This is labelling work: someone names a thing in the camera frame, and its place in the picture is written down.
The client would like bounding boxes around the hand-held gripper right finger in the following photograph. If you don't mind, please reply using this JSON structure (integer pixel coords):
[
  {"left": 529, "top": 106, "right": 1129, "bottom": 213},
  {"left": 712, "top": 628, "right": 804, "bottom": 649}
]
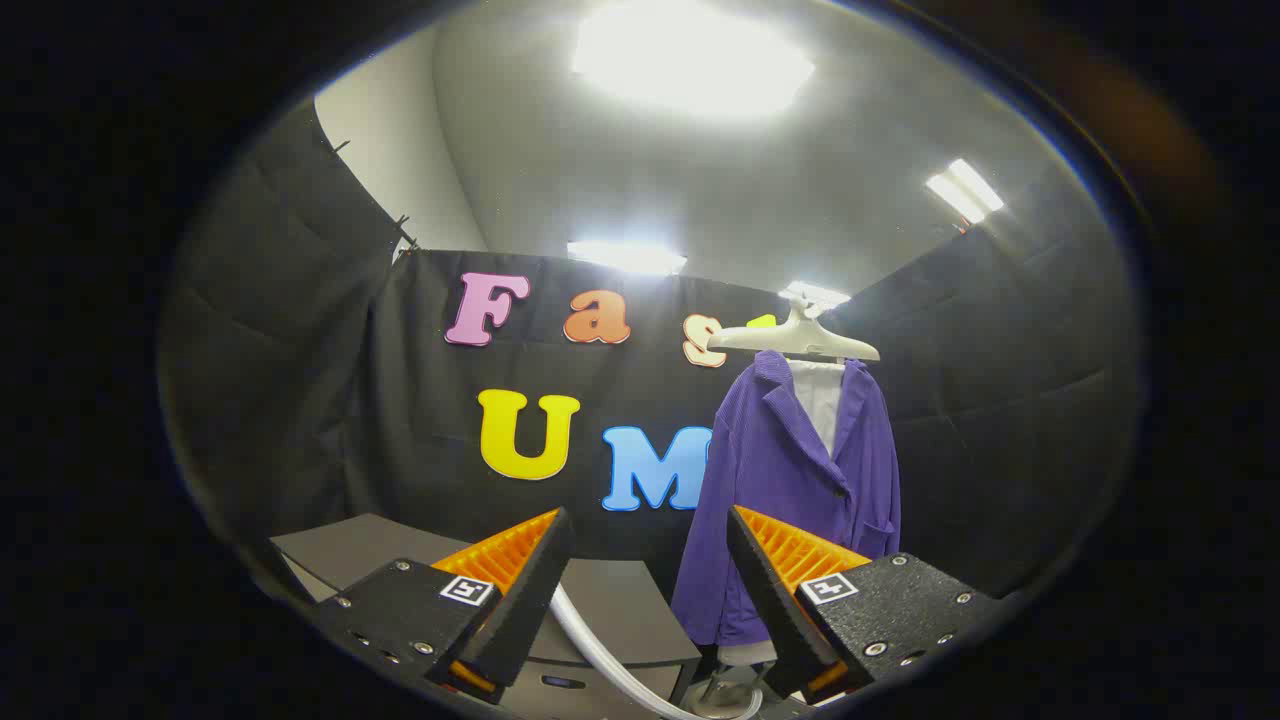
[{"left": 725, "top": 505, "right": 1004, "bottom": 703}]

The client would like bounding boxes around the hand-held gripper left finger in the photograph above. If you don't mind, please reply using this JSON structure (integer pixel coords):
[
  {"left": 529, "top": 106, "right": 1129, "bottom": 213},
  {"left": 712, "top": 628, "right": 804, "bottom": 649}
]
[{"left": 310, "top": 507, "right": 577, "bottom": 706}]

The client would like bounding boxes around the purple jacket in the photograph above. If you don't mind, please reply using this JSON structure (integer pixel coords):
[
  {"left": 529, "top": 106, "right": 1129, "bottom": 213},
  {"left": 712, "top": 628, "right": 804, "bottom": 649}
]
[{"left": 670, "top": 350, "right": 901, "bottom": 649}]

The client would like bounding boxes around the white shirt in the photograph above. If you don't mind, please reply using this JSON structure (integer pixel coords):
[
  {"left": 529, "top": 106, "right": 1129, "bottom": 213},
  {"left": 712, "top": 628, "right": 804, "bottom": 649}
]
[{"left": 718, "top": 358, "right": 849, "bottom": 668}]

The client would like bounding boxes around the black backdrop cloth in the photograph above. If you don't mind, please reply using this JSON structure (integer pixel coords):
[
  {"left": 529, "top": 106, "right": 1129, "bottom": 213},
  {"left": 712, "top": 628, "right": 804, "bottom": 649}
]
[{"left": 158, "top": 100, "right": 1141, "bottom": 601}]

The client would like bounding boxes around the white plastic hanger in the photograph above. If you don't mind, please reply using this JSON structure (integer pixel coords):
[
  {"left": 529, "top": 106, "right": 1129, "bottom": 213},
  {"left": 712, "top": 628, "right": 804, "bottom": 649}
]
[{"left": 706, "top": 290, "right": 881, "bottom": 363}]

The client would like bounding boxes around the small ceiling light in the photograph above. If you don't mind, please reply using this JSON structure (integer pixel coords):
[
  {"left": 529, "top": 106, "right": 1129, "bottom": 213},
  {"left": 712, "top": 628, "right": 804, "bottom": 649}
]
[{"left": 780, "top": 282, "right": 851, "bottom": 309}]

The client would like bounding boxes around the oval ceiling light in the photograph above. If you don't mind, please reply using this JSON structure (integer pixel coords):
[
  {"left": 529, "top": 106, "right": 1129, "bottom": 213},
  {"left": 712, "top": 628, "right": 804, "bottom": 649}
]
[{"left": 567, "top": 240, "right": 688, "bottom": 276}]

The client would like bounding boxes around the rectangular ceiling light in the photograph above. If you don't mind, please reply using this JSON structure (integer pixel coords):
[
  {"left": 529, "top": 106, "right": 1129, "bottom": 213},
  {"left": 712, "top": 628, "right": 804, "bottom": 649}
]
[{"left": 925, "top": 158, "right": 1005, "bottom": 224}]

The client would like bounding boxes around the large round ceiling light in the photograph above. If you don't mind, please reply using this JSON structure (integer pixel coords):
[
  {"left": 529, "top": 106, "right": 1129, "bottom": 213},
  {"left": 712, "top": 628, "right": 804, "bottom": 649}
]
[{"left": 570, "top": 0, "right": 816, "bottom": 121}]

